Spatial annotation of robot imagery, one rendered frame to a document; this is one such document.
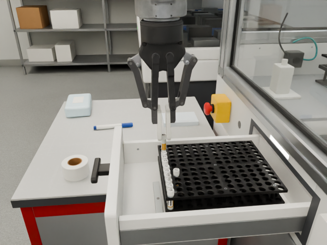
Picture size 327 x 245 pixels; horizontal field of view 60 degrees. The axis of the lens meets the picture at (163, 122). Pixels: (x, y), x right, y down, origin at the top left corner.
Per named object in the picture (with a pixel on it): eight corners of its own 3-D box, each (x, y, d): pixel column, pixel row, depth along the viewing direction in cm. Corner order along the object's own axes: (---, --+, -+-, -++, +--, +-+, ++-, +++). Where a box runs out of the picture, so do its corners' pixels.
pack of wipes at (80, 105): (91, 116, 110) (89, 106, 108) (65, 118, 109) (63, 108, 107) (92, 101, 123) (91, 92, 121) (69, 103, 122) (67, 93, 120)
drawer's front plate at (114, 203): (110, 264, 47) (103, 215, 42) (118, 163, 73) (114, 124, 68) (120, 263, 47) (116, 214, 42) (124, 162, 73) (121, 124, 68)
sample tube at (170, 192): (167, 212, 51) (167, 192, 49) (166, 207, 52) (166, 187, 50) (174, 211, 51) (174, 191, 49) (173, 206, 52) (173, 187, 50)
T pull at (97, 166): (90, 185, 53) (90, 179, 52) (95, 162, 59) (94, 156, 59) (110, 183, 53) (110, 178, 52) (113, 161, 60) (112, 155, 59)
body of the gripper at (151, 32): (136, 21, 45) (140, 77, 50) (189, 20, 46) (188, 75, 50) (136, 15, 52) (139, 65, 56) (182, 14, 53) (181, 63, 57)
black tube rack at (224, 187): (165, 225, 52) (165, 198, 49) (157, 167, 68) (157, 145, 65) (281, 216, 54) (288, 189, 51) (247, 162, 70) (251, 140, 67)
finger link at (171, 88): (163, 49, 53) (170, 48, 53) (168, 103, 59) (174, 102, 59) (165, 54, 50) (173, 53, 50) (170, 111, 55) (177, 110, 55)
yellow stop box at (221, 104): (213, 124, 87) (215, 102, 84) (208, 113, 94) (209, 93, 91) (229, 123, 88) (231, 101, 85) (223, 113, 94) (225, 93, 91)
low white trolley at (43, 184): (61, 358, 104) (9, 199, 69) (85, 226, 159) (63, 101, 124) (216, 341, 109) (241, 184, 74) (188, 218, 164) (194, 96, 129)
